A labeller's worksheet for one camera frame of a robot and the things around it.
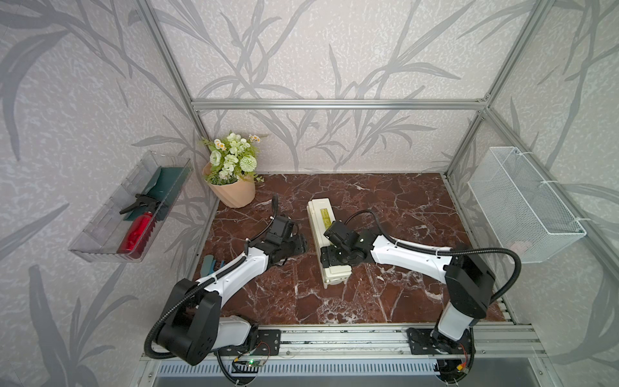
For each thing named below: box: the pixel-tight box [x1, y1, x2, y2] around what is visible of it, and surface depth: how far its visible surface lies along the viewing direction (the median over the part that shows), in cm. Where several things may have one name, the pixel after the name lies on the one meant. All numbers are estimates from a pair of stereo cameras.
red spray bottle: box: [116, 193, 163, 259], surface depth 61 cm
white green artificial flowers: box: [200, 132, 266, 186], surface depth 90 cm
